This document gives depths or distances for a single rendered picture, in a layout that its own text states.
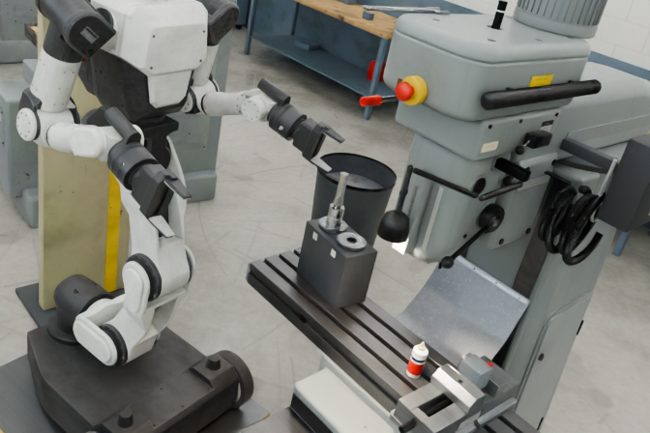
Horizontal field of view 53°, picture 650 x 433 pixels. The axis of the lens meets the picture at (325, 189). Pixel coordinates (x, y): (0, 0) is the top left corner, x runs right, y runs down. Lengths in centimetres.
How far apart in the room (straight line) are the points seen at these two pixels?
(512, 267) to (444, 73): 86
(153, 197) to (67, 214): 179
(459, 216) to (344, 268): 48
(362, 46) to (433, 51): 628
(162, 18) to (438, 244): 85
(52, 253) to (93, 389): 114
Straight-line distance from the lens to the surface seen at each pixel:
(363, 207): 363
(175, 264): 190
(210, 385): 221
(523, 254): 200
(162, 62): 166
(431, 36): 134
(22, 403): 245
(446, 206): 153
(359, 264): 193
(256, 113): 180
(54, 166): 301
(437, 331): 209
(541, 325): 210
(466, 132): 142
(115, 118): 147
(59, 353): 236
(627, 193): 163
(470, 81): 131
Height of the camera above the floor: 213
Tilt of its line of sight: 26 degrees down
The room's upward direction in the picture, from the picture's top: 12 degrees clockwise
